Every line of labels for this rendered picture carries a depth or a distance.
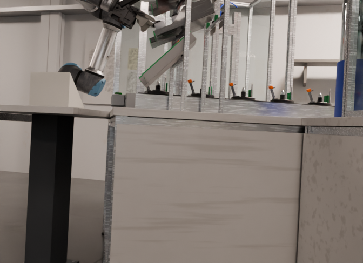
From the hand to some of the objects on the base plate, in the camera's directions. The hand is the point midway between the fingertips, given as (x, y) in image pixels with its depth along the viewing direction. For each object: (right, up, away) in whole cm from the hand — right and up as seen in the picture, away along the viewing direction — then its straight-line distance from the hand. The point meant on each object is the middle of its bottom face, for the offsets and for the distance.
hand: (155, 22), depth 176 cm
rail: (-22, -39, +67) cm, 80 cm away
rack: (+18, -41, +10) cm, 46 cm away
